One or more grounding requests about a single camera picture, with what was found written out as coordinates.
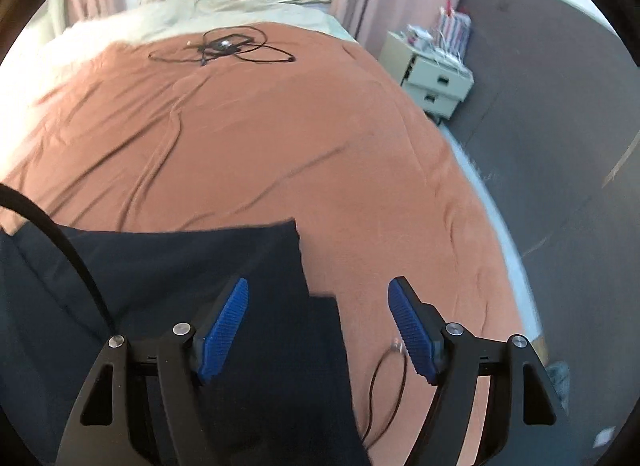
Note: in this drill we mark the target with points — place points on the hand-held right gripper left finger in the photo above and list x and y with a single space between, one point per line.
220 336

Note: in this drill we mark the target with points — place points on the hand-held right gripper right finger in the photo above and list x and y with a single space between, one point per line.
415 336

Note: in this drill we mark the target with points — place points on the dark navy pants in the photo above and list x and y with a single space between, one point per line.
150 271

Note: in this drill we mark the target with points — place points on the grey cloth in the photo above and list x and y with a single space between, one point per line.
557 383

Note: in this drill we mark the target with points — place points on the orange blanket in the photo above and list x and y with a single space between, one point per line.
300 145

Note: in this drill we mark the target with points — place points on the white paper scrap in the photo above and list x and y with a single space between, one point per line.
606 436

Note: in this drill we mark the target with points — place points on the white nightstand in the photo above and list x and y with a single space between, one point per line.
440 80

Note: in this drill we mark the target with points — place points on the striped gift bag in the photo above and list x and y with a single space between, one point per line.
455 28

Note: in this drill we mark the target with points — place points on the cream bear print bedding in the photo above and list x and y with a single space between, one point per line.
200 10

